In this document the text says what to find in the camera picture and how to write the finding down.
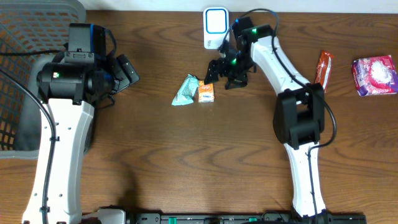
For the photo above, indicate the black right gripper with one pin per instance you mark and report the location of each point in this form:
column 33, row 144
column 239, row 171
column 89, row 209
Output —
column 226, row 71

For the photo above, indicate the green snack packet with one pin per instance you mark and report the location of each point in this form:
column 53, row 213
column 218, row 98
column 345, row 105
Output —
column 186, row 92

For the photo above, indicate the red orange snack bag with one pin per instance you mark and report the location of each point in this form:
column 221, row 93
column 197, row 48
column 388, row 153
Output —
column 324, row 68

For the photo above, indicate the red purple tissue pack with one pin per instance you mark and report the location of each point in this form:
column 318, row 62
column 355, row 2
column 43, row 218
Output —
column 375, row 76

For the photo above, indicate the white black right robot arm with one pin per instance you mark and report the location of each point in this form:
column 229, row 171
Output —
column 299, row 115

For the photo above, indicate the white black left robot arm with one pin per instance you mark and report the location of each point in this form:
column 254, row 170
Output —
column 70, row 88

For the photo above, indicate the white barcode scanner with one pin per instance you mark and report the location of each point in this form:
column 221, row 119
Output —
column 215, row 26

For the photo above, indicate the grey plastic mesh basket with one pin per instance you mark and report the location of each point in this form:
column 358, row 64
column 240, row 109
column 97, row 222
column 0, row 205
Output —
column 31, row 34

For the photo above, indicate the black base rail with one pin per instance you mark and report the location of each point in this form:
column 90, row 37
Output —
column 112, row 216

